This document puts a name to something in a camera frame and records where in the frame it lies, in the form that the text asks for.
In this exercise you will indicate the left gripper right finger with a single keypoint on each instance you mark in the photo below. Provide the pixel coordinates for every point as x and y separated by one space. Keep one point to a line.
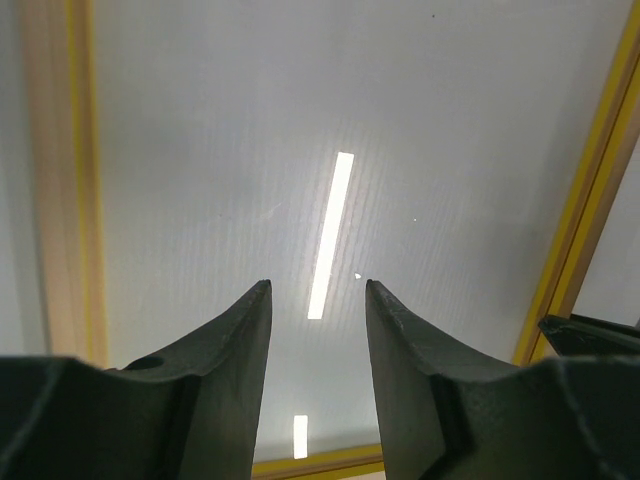
448 411

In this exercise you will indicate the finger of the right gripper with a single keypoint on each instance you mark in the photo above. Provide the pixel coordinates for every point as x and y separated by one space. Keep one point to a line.
585 336

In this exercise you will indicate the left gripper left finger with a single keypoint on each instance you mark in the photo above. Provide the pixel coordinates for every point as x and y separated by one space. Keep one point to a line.
187 411

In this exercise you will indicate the yellow wooden picture frame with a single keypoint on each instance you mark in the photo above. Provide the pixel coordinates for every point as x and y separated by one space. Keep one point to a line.
455 151

